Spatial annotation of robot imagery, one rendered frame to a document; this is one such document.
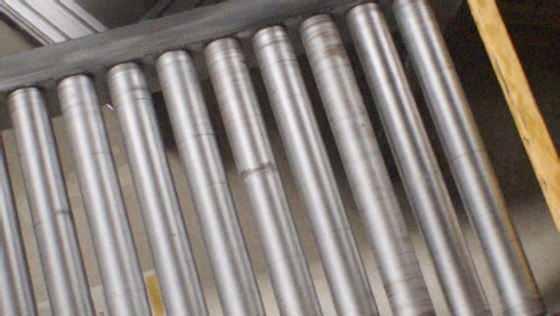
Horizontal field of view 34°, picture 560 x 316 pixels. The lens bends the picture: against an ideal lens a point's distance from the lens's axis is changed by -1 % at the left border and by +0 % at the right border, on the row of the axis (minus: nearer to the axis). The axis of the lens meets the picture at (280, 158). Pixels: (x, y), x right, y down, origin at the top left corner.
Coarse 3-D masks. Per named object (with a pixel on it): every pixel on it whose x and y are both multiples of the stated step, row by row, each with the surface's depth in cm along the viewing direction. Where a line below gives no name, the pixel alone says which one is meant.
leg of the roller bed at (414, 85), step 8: (440, 24) 135; (400, 32) 144; (400, 40) 145; (400, 48) 146; (400, 56) 148; (408, 56) 144; (408, 64) 146; (408, 72) 149; (408, 80) 153; (416, 80) 154; (416, 88) 158; (376, 112) 174; (376, 120) 175; (376, 128) 177; (376, 136) 179; (384, 136) 178; (384, 144) 183; (384, 152) 188; (384, 160) 194
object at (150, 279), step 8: (144, 272) 188; (152, 272) 188; (152, 280) 188; (96, 288) 187; (152, 288) 187; (96, 296) 186; (104, 296) 186; (152, 296) 187; (160, 296) 187; (40, 304) 185; (48, 304) 185; (96, 304) 186; (104, 304) 186; (152, 304) 186; (160, 304) 186; (40, 312) 185; (48, 312) 185; (96, 312) 185; (104, 312) 185; (160, 312) 186
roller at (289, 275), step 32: (224, 64) 117; (224, 96) 116; (256, 96) 117; (256, 128) 115; (256, 160) 113; (256, 192) 112; (256, 224) 112; (288, 224) 111; (288, 256) 109; (288, 288) 108
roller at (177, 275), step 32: (128, 64) 117; (128, 96) 115; (128, 128) 114; (128, 160) 114; (160, 160) 113; (160, 192) 111; (160, 224) 110; (160, 256) 109; (192, 256) 110; (160, 288) 109; (192, 288) 108
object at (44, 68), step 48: (240, 0) 120; (288, 0) 120; (336, 0) 120; (384, 0) 122; (432, 0) 126; (48, 48) 117; (96, 48) 117; (144, 48) 117; (192, 48) 119; (0, 96) 116; (48, 96) 120
